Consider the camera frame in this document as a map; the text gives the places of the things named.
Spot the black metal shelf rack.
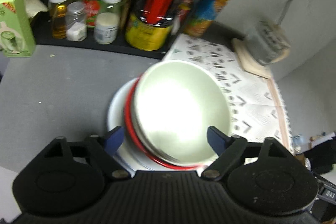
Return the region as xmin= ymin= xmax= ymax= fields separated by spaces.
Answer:
xmin=8 ymin=0 xmax=224 ymax=60

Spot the green cardboard box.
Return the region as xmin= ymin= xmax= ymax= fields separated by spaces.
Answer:
xmin=0 ymin=0 xmax=37 ymax=58

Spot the white labelled jar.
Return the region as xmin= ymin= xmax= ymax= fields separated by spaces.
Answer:
xmin=94 ymin=12 xmax=120 ymax=45

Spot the black power cable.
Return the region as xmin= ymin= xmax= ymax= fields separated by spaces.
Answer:
xmin=278 ymin=0 xmax=318 ymax=25

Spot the red and black bowl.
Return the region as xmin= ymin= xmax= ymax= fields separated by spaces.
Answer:
xmin=123 ymin=78 xmax=211 ymax=171

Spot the red-labelled small bottle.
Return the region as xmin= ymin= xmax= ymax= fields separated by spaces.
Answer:
xmin=84 ymin=0 xmax=102 ymax=29

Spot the large white flower plate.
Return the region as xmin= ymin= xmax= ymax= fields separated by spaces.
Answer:
xmin=107 ymin=78 xmax=219 ymax=172

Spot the orange juice bottle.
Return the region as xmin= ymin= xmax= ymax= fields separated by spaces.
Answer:
xmin=183 ymin=0 xmax=242 ymax=38

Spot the large oil bottle red handle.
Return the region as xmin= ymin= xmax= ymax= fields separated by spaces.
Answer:
xmin=125 ymin=0 xmax=195 ymax=51

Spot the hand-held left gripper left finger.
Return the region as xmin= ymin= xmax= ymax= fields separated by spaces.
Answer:
xmin=39 ymin=125 xmax=132 ymax=179

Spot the dark cloth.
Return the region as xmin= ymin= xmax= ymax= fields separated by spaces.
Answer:
xmin=304 ymin=132 xmax=336 ymax=175

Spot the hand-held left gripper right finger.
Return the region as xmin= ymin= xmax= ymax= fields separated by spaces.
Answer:
xmin=201 ymin=126 xmax=300 ymax=179

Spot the patterned tasselled table mat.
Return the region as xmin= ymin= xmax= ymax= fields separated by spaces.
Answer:
xmin=162 ymin=33 xmax=294 ymax=155

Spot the pale green printed bowl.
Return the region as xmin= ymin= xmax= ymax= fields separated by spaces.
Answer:
xmin=132 ymin=61 xmax=232 ymax=165

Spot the glass electric kettle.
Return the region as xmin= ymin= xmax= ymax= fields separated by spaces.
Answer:
xmin=245 ymin=20 xmax=291 ymax=66

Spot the small clear spice jar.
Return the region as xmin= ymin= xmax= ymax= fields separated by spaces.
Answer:
xmin=65 ymin=1 xmax=88 ymax=42

